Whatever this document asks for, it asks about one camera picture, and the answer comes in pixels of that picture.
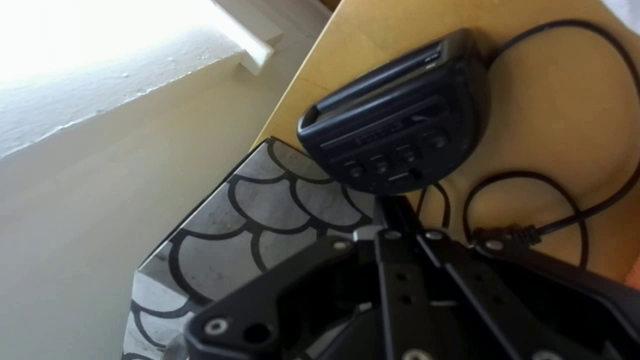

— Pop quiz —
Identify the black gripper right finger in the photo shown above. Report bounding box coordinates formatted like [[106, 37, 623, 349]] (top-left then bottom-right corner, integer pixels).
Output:
[[417, 228, 640, 360]]

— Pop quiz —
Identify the black and white object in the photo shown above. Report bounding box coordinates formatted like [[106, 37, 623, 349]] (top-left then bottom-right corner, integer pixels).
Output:
[[600, 0, 640, 35]]

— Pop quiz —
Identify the white window frame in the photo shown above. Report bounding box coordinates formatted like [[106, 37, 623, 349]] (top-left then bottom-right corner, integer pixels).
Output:
[[0, 0, 276, 160]]

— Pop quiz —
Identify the black alarm clock device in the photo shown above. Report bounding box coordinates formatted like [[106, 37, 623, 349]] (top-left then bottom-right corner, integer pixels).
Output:
[[296, 26, 495, 197]]

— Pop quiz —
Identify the black device power cord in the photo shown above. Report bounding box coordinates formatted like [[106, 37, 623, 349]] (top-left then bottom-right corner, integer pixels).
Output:
[[414, 17, 640, 269]]

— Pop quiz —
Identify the light wooden dresser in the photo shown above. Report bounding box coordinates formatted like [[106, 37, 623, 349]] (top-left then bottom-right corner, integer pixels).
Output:
[[251, 0, 640, 289]]

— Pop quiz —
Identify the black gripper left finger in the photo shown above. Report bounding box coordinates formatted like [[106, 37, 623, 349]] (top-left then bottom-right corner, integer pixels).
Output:
[[185, 194, 431, 360]]

